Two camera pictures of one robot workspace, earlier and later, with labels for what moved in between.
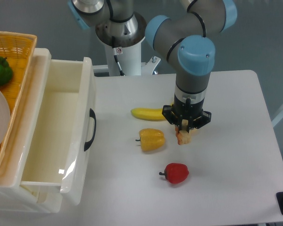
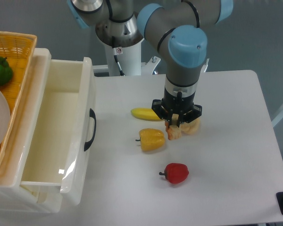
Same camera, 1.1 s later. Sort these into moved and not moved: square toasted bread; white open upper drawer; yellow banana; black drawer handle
Moved: square toasted bread
Not moved: black drawer handle; white open upper drawer; yellow banana
